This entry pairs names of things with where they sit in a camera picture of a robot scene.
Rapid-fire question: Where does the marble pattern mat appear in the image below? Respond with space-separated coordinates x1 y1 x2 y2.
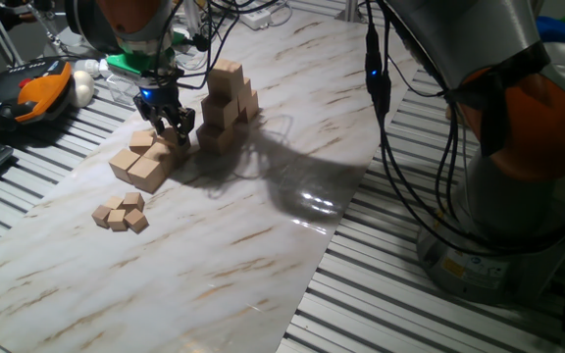
0 4 426 353

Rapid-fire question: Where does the green wrist mount flange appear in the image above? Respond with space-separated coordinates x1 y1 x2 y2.
105 31 188 82

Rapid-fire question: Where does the small wooden cube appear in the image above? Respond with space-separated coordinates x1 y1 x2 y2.
107 209 129 232
124 208 150 234
90 204 113 229
122 191 146 213
103 194 126 212

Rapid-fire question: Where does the orange black teach pendant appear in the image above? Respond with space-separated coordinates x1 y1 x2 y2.
0 57 75 134

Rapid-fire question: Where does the large wooden cube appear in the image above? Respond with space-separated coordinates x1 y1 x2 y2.
200 92 240 130
239 89 261 125
195 122 235 157
206 59 245 100
235 76 254 114

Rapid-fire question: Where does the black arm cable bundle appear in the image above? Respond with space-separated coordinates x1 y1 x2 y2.
149 0 565 256

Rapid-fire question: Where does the aluminium frame post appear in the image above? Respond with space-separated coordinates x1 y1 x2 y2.
182 0 203 38
334 0 368 25

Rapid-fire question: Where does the white power strip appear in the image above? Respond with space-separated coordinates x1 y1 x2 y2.
239 5 275 30

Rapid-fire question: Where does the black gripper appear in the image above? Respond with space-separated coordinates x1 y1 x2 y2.
132 73 196 147

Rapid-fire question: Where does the white egg shaped object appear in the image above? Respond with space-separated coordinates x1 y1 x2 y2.
69 70 96 110

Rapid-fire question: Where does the medium wooden cube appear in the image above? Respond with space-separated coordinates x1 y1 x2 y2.
143 140 181 174
108 147 142 184
157 126 191 159
127 156 167 194
128 128 157 156

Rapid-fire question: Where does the black cable connector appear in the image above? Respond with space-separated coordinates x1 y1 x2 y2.
364 22 393 119

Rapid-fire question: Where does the clear plastic cup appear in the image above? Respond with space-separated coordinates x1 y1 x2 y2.
105 73 141 107

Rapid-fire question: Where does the white plastic bottle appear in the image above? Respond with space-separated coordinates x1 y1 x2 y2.
73 58 113 79

